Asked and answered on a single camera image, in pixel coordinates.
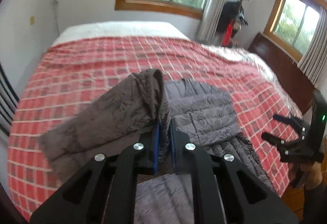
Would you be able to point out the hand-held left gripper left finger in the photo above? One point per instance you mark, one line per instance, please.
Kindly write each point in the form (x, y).
(156, 148)

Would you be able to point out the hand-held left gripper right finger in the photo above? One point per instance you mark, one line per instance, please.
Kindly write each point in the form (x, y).
(172, 144)

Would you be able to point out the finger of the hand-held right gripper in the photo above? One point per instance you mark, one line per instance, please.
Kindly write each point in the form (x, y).
(286, 119)
(274, 140)

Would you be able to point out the grey quilted jacket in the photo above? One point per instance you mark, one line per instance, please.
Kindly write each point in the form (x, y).
(122, 109)

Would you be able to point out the person's right forearm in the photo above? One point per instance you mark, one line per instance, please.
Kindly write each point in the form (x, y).
(315, 206)

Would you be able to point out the hanging black and red clothes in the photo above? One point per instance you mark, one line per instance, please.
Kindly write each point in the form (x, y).
(230, 19)

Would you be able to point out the person's right hand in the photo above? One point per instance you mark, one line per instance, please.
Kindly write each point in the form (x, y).
(315, 174)

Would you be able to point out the dark wooden headboard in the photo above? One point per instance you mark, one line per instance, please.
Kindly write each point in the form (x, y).
(276, 60)

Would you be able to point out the grey striped curtain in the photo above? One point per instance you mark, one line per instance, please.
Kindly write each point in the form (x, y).
(315, 55)
(216, 1)

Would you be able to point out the bed with red plaid blanket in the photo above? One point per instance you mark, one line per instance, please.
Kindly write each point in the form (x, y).
(76, 68)

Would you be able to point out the white bed mattress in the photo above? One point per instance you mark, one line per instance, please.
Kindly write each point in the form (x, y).
(115, 28)

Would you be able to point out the black white striped cloth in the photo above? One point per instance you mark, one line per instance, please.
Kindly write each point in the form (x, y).
(6, 101)

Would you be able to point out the narrow wooden frame window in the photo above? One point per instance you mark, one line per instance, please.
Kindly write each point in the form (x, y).
(293, 19)

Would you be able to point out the yellow wall socket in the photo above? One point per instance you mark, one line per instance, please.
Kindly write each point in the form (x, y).
(32, 20)

